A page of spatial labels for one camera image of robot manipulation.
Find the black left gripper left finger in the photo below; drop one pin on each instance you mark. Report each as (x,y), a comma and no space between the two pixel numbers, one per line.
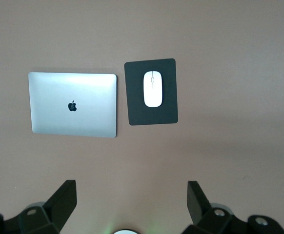
(56,207)

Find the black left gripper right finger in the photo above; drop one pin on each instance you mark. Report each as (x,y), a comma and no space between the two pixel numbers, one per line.
(205,217)

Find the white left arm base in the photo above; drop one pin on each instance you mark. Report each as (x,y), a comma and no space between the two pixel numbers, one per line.
(126,232)

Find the black rectangular mouse pad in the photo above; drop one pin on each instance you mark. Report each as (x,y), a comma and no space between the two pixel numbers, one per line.
(134,114)

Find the silver closed Apple laptop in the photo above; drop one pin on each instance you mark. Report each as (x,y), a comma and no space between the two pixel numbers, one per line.
(59,122)

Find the brown felt table cover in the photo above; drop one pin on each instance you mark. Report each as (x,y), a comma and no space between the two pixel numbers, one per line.
(229,73)

